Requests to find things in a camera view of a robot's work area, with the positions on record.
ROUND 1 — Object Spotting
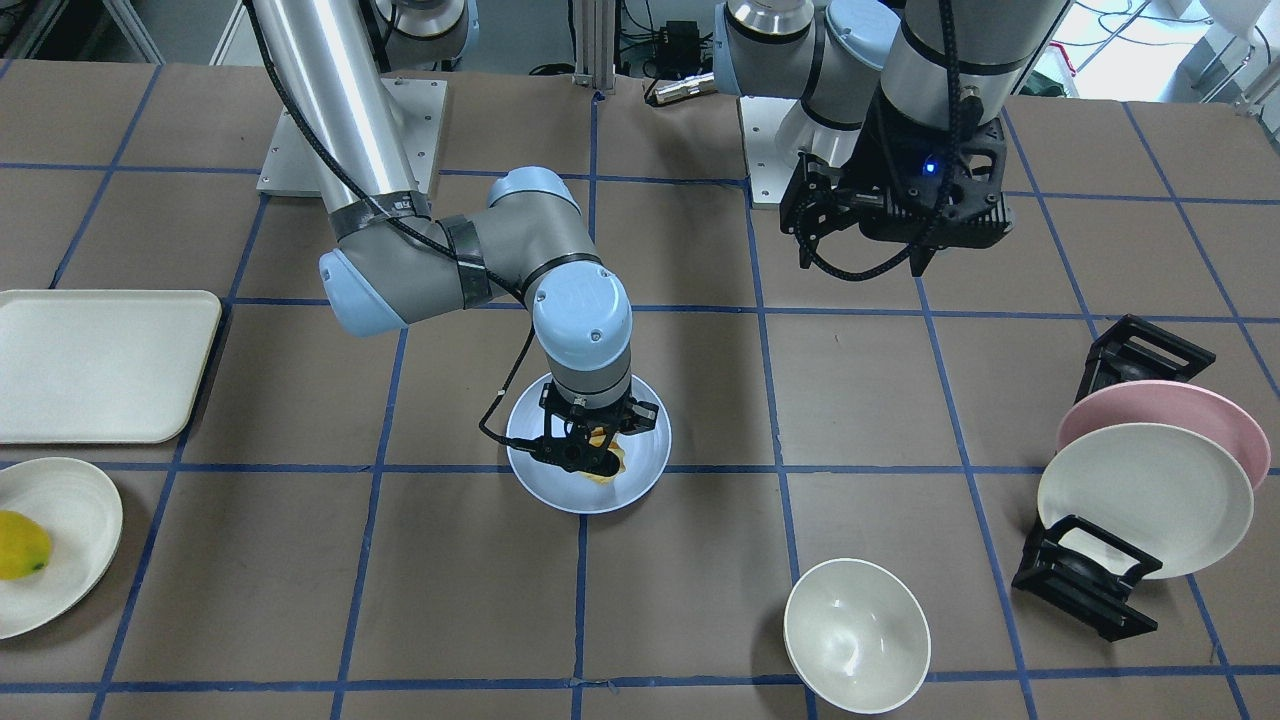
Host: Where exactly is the white bowl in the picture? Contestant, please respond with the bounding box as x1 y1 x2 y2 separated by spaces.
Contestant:
783 559 932 715

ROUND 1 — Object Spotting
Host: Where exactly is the aluminium frame post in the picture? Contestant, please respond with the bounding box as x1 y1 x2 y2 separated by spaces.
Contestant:
571 1 620 96

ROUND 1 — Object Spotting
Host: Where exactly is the yellow lemon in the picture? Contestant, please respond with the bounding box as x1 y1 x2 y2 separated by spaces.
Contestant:
1 510 52 582

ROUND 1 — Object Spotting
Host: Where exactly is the pink plate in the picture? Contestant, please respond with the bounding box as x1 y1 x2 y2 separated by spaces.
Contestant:
1056 380 1272 489

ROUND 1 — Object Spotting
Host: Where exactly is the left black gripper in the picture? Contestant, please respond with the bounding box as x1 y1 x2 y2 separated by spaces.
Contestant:
780 95 1012 278

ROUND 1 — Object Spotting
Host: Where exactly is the silver cylinder connector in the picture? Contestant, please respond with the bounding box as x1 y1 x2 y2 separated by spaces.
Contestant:
644 72 717 108

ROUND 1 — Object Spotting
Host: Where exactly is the cream plate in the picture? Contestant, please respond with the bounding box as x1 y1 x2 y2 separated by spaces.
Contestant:
1037 423 1254 580

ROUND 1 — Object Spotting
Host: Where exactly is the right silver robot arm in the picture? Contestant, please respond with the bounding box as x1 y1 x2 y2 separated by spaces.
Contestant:
244 1 659 477

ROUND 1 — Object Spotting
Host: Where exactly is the white round plate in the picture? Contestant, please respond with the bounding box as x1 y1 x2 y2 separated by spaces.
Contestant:
1 457 123 639

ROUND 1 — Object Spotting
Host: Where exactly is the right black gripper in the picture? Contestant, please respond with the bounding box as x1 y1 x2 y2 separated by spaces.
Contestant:
530 386 659 471

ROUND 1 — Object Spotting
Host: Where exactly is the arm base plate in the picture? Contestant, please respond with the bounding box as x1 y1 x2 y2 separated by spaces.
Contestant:
256 78 448 199
739 96 846 209

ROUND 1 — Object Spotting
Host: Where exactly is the blue plate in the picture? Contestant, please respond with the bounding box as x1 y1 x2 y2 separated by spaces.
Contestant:
507 375 673 514

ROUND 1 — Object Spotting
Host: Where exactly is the white rectangular tray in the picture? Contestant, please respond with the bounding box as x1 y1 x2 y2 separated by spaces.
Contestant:
1 290 221 445

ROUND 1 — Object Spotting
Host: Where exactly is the black plate rack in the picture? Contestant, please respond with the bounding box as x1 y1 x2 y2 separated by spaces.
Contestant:
1012 314 1217 642

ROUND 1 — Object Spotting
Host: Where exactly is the striped bread loaf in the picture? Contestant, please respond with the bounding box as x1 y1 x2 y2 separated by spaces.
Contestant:
577 428 627 486

